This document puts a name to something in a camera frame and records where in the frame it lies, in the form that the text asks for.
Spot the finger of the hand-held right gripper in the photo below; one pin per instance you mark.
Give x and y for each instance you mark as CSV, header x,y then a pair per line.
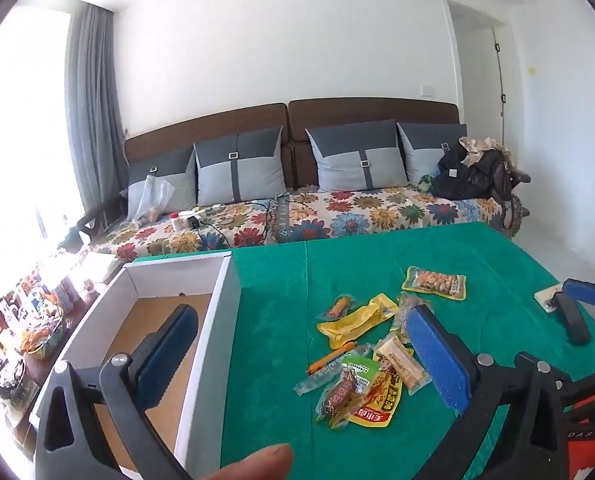
x,y
585,291
575,322

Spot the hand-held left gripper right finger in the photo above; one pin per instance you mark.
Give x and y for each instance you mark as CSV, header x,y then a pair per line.
x,y
437,360

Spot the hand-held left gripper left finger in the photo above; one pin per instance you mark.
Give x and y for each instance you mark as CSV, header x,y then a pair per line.
x,y
167,355

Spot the beige snack packet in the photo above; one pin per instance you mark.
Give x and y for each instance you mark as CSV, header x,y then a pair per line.
x,y
402,360

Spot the brown olive snack packet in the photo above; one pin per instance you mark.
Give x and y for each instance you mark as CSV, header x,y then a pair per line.
x,y
406,312

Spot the white cardboard box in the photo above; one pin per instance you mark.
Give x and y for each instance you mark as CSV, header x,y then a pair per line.
x,y
217,310

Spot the yellow red snack packet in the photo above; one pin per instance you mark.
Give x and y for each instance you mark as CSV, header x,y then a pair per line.
x,y
382,402

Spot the green snack packet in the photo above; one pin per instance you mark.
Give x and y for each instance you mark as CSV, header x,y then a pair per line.
x,y
362,367

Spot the yellow bean snack packet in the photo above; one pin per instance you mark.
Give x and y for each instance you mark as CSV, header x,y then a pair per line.
x,y
435,282

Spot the plain yellow snack packet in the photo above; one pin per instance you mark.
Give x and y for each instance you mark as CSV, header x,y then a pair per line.
x,y
350,324

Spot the red sausage packet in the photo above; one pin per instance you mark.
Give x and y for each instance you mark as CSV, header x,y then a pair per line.
x,y
342,395

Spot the orange sausage stick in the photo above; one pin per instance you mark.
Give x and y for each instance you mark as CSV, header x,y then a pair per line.
x,y
330,358

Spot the corn sausage clear packet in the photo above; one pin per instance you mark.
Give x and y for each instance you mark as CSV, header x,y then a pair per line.
x,y
338,306

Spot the small clear sausage packet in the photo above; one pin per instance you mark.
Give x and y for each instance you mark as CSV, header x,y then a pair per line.
x,y
310,384

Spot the person's left hand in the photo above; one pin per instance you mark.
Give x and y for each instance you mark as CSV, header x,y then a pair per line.
x,y
257,465

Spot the phone in clear case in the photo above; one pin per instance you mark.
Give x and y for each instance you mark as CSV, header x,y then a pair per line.
x,y
547,296

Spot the small white bottle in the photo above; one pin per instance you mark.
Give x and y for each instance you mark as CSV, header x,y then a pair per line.
x,y
177,222

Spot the green tablecloth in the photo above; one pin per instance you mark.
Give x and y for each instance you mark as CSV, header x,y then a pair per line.
x,y
287,285

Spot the cluttered side table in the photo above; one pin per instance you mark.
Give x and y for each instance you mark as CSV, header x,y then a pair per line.
x,y
32,320

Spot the white power strip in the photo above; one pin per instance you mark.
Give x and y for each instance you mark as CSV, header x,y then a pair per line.
x,y
197,217

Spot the clear plastic bag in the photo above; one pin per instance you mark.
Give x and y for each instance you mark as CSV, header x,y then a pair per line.
x,y
150,200

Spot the black bag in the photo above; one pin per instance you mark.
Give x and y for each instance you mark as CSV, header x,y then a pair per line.
x,y
467,175

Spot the floral blanket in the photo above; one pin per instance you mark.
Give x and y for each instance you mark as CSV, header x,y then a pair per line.
x,y
357,215

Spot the green cloth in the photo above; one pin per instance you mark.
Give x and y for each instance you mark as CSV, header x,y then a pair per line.
x,y
426,181

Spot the beige cloth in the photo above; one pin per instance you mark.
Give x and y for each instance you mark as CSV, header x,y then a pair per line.
x,y
477,147

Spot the grey two-tone cushion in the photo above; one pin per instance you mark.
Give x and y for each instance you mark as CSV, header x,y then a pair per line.
x,y
422,150
357,160
240,170
162,175

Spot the white door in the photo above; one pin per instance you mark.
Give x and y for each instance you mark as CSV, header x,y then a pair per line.
x,y
477,80

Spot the grey curtain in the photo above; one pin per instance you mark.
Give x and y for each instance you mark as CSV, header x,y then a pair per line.
x,y
95,110

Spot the brown sofa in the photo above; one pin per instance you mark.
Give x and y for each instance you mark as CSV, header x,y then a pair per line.
x,y
297,130

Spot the white wall switch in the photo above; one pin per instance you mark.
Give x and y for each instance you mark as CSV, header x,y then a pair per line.
x,y
427,90

